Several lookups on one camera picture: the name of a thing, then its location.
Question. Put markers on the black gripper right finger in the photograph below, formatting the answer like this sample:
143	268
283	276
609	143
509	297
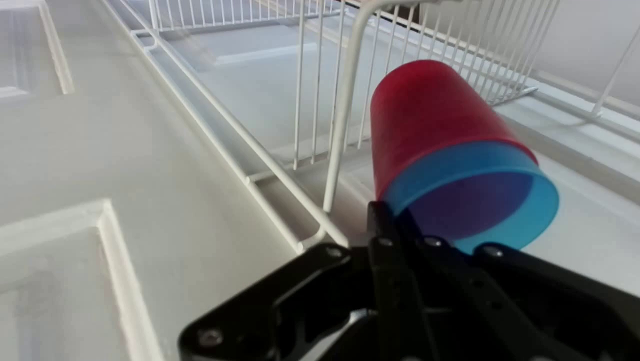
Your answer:
491	305

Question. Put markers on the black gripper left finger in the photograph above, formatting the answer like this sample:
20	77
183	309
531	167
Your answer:
390	282

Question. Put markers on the blue plastic cup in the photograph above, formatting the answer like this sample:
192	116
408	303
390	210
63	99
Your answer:
475	194

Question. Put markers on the pink plastic cup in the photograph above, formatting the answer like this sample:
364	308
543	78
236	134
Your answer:
425	106

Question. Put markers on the white panel door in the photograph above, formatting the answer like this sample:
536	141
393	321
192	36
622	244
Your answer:
120	224

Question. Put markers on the white wire door rack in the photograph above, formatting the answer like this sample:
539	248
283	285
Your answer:
280	88

